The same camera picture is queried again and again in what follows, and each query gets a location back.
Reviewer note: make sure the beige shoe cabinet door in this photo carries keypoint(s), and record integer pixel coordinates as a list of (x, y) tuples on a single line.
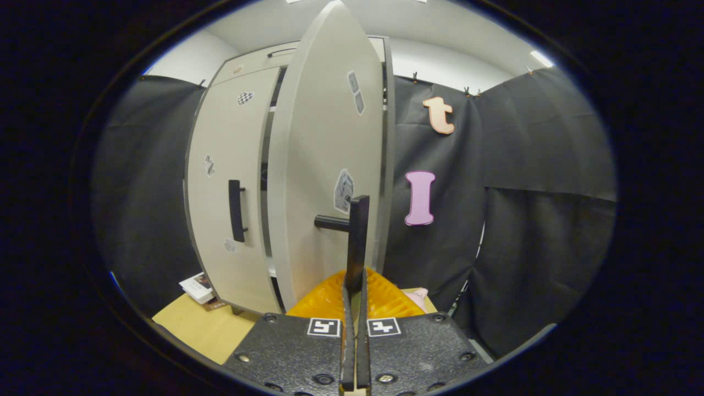
[(220, 137), (313, 165)]

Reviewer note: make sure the brown book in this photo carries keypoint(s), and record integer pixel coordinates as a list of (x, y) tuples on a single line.
[(215, 304)]

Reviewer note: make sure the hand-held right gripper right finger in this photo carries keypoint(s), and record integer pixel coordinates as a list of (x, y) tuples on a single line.
[(418, 352)]

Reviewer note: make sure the black backdrop cloth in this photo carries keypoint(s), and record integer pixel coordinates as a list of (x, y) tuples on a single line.
[(522, 165)]

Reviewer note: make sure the green and pink plush toy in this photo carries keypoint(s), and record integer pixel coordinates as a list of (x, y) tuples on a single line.
[(418, 298)]

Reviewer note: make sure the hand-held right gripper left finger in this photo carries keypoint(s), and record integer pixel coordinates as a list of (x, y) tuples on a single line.
[(291, 352)]

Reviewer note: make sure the beige double-door shoe cabinet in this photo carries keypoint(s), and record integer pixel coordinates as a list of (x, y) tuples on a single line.
[(247, 66)]

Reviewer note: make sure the small ceiling light panel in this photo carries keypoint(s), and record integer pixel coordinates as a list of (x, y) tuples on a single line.
[(542, 58)]

